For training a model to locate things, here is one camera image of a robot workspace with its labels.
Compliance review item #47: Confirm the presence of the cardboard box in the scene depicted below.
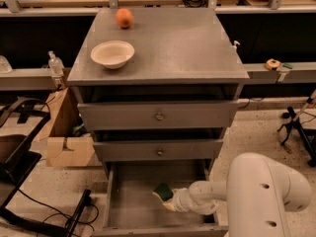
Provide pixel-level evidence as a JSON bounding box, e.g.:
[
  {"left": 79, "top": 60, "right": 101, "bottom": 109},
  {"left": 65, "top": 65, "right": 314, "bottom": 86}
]
[{"left": 36, "top": 88, "right": 101, "bottom": 167}]

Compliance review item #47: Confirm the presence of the black floor cable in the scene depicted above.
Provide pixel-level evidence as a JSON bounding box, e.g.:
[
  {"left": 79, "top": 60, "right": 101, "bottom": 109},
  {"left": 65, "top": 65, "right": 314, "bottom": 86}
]
[{"left": 18, "top": 188, "right": 100, "bottom": 232}]

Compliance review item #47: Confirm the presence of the grey wooden drawer cabinet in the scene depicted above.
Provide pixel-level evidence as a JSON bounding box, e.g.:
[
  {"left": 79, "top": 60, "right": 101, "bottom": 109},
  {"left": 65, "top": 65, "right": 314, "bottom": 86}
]
[{"left": 66, "top": 7, "right": 250, "bottom": 237}]

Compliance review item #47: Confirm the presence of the black metal frame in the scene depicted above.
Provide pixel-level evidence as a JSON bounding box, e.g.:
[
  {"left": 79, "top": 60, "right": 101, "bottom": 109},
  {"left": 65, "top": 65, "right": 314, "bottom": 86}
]
[{"left": 0, "top": 97, "right": 91, "bottom": 237}]

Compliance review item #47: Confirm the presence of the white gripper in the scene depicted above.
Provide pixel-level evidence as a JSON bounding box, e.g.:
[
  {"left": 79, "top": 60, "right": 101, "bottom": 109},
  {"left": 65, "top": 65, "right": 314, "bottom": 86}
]
[{"left": 163, "top": 188, "right": 190, "bottom": 212}]

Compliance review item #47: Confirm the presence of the orange fruit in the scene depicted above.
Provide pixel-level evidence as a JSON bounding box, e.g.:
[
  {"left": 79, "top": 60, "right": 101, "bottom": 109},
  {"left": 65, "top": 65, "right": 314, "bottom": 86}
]
[{"left": 116, "top": 8, "right": 133, "bottom": 29}]

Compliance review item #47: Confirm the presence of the grey top drawer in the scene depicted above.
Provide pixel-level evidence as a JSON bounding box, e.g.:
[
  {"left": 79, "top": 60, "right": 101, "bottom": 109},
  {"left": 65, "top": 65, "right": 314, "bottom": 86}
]
[{"left": 78, "top": 101, "right": 238, "bottom": 130}]

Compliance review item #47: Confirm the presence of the small white pump bottle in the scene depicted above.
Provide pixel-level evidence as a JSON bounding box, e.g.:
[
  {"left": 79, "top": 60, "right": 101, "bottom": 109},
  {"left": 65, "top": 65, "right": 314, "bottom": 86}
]
[{"left": 232, "top": 40, "right": 240, "bottom": 52}]

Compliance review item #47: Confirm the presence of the grey middle drawer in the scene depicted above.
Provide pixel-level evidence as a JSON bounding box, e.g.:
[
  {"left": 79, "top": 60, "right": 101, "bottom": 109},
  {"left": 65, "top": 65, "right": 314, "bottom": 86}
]
[{"left": 94, "top": 139, "right": 223, "bottom": 162}]

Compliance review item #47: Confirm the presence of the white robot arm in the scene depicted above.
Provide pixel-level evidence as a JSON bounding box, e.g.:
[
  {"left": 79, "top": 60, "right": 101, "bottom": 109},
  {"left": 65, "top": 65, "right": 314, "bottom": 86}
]
[{"left": 162, "top": 153, "right": 312, "bottom": 237}]

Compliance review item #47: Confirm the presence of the black tripod stand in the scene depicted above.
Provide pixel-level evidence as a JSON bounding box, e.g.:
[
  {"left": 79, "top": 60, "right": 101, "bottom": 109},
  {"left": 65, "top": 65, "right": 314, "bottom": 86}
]
[{"left": 276, "top": 89, "right": 316, "bottom": 168}]

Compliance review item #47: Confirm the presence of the grey open bottom drawer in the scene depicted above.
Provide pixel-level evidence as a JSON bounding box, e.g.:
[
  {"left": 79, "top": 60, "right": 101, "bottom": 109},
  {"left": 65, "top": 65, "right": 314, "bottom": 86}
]
[{"left": 94, "top": 160, "right": 228, "bottom": 237}]

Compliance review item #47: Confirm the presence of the small green object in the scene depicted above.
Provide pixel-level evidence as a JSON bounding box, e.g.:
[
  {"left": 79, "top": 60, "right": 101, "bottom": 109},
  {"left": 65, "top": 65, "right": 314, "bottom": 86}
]
[{"left": 282, "top": 63, "right": 293, "bottom": 69}]

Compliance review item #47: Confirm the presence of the green yellow sponge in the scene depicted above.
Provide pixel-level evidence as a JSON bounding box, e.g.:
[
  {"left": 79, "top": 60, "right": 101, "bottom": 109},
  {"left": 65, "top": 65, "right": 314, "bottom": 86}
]
[{"left": 152, "top": 183, "right": 173, "bottom": 202}]

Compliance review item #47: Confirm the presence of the clear plastic bottle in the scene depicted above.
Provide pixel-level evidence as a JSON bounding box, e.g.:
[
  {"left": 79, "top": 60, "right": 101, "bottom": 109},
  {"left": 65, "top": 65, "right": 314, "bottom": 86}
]
[{"left": 48, "top": 50, "right": 64, "bottom": 75}]

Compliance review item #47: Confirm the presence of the white bowl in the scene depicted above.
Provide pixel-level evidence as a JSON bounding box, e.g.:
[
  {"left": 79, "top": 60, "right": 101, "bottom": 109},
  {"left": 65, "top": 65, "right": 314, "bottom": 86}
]
[{"left": 90, "top": 40, "right": 135, "bottom": 69}]

